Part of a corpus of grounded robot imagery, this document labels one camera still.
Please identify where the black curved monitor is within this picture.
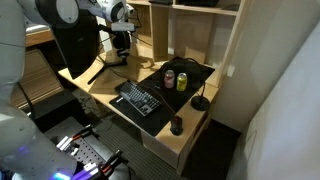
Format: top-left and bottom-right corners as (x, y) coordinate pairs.
(51, 9), (101, 80)

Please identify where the black desk mat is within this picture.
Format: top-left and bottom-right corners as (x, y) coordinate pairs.
(109, 56), (216, 138)

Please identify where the wooden slatted panel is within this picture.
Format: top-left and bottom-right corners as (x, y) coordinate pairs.
(9, 48), (64, 109)

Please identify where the yellow soda can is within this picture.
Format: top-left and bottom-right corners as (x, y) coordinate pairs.
(176, 72), (188, 92)

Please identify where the dark grey mechanical keyboard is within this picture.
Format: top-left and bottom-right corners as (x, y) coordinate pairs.
(114, 79), (162, 117)

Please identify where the black V-shaped monitor stand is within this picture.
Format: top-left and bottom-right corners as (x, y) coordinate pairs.
(87, 54), (128, 85)

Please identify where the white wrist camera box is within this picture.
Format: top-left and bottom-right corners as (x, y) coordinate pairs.
(110, 21), (136, 33)

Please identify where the black gooseneck desk lamp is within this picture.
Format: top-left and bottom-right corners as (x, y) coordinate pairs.
(159, 57), (211, 112)

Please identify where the wooden desk shelf hutch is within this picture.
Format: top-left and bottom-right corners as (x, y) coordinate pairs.
(126, 0), (249, 88)

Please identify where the black box on shelf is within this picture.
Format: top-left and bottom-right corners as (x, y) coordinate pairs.
(181, 0), (221, 8)

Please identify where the black box under desk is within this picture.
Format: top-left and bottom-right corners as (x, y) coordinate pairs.
(31, 89), (84, 133)

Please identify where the black computer mouse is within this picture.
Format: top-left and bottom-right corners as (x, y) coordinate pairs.
(169, 115), (184, 136)

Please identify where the black perforated robot table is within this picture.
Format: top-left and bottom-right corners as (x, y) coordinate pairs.
(43, 115), (131, 180)

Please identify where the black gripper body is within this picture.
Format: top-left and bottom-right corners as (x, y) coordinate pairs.
(112, 30), (132, 51)

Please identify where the red-black table clamp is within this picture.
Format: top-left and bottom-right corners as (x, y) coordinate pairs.
(71, 124), (96, 141)
(99, 149), (129, 174)

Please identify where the pink soda can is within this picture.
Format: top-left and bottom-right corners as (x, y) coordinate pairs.
(163, 69), (176, 89)

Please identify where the white wall outlet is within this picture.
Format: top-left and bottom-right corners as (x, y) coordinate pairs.
(227, 64), (236, 78)

